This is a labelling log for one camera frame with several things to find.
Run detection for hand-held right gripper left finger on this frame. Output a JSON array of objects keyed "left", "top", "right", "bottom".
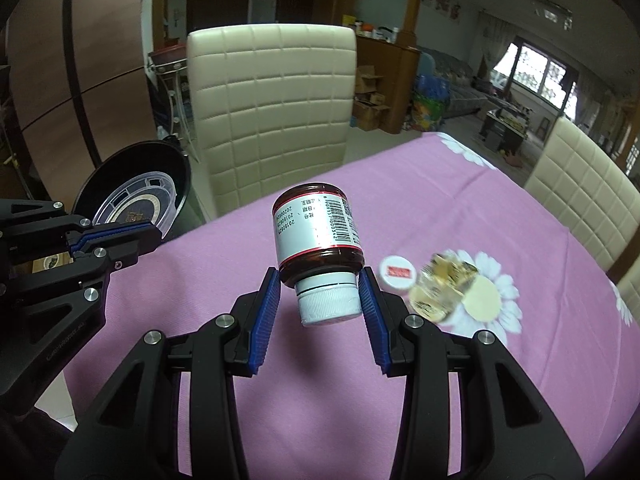
[{"left": 60, "top": 266, "right": 281, "bottom": 480}]

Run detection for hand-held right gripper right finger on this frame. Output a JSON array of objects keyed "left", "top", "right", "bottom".
[{"left": 357, "top": 266, "right": 586, "bottom": 480}]

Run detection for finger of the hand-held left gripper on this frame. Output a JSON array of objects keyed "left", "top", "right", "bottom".
[
  {"left": 10, "top": 236, "right": 143, "bottom": 306},
  {"left": 0, "top": 199, "right": 167, "bottom": 250}
]

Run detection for black round trash bin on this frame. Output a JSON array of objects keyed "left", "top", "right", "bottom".
[{"left": 72, "top": 137, "right": 194, "bottom": 242}]

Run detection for brown medicine bottle white cap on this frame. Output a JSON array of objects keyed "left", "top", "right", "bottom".
[{"left": 271, "top": 183, "right": 365, "bottom": 329}]

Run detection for white round cap red label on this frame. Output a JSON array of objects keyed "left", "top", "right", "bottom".
[{"left": 378, "top": 255, "right": 419, "bottom": 291}]

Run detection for pink floral tablecloth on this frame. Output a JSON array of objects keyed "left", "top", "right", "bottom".
[{"left": 60, "top": 132, "right": 640, "bottom": 480}]

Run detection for crumpled gold foil wrapper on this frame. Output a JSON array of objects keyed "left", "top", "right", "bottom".
[{"left": 407, "top": 250, "right": 482, "bottom": 324}]

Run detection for brown wooden sliding door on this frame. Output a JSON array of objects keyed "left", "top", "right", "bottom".
[{"left": 9, "top": 0, "right": 162, "bottom": 202}]

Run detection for open cardboard box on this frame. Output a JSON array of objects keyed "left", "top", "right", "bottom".
[
  {"left": 352, "top": 92, "right": 391, "bottom": 131},
  {"left": 355, "top": 64, "right": 384, "bottom": 96}
]

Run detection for colourful printed bag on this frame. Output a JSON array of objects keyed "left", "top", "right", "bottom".
[{"left": 412, "top": 74, "right": 451, "bottom": 131}]

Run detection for low coffee table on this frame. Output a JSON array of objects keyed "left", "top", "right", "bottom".
[{"left": 478, "top": 107, "right": 531, "bottom": 157}]

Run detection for wooden partition cabinet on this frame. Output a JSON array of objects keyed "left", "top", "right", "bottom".
[{"left": 350, "top": 36, "right": 420, "bottom": 134}]

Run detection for grey sofa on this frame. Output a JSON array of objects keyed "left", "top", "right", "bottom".
[{"left": 419, "top": 47, "right": 494, "bottom": 121}]

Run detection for assorted small bottles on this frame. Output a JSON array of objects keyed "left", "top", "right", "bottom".
[{"left": 344, "top": 22, "right": 401, "bottom": 44}]

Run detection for window with grille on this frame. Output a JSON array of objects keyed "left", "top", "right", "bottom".
[{"left": 492, "top": 36, "right": 581, "bottom": 111}]

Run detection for ceiling light fixture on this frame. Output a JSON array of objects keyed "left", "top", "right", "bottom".
[{"left": 529, "top": 0, "right": 574, "bottom": 24}]

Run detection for metal wire rack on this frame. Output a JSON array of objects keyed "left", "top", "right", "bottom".
[{"left": 147, "top": 44, "right": 194, "bottom": 162}]

